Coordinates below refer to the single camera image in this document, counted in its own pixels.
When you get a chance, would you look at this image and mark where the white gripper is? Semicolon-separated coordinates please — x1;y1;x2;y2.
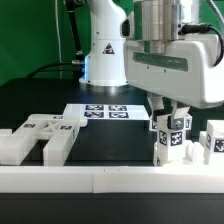
124;34;224;130

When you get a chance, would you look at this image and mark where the white chair seat part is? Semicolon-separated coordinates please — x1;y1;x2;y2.
153;140;204;167

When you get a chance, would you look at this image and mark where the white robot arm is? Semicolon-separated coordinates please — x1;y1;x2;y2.
81;0;224;130

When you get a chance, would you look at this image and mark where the white chair back part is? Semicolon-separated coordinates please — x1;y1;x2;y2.
0;113;89;167

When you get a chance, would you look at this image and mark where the white tagged cube left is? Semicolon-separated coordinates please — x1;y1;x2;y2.
149;116;157;132

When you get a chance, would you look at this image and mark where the white tagged cube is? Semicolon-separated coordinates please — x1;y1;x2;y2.
185;114;192;130
149;116;157;132

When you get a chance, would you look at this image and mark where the white tagged cube right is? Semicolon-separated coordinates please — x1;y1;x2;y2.
185;114;192;130

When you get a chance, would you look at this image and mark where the white right fence bar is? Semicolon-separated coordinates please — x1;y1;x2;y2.
199;131;206;147

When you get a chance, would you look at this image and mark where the white fence bar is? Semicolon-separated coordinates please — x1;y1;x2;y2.
199;131;206;147
0;166;224;193

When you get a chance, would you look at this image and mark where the white fiducial marker sheet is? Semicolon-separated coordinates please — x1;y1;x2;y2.
63;104;149;120

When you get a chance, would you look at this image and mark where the white left fence block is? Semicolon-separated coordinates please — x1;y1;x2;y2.
0;129;12;147

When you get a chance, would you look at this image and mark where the white front fence bar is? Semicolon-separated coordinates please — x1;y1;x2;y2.
0;166;224;193

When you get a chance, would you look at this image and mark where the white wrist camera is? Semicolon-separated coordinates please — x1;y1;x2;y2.
121;19;134;39

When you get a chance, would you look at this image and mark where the black cable bundle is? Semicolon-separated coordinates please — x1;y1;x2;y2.
25;0;86;80

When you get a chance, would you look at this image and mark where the white thin cable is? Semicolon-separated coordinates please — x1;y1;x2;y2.
54;0;64;63

